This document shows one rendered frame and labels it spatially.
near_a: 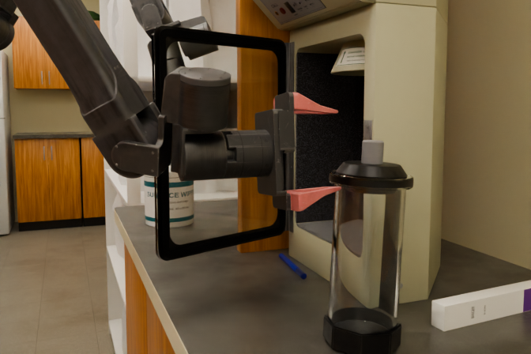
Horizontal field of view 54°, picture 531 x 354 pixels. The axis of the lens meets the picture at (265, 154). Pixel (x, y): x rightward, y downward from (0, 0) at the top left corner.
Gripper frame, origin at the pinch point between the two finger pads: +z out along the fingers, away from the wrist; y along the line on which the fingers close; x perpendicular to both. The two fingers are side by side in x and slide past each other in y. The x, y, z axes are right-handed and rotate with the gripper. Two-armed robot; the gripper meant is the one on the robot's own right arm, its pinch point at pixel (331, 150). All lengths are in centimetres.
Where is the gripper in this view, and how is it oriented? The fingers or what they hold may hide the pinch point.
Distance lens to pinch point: 67.6
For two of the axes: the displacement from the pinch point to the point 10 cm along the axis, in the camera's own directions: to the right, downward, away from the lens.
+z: 9.3, -0.4, 3.5
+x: -3.5, 0.1, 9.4
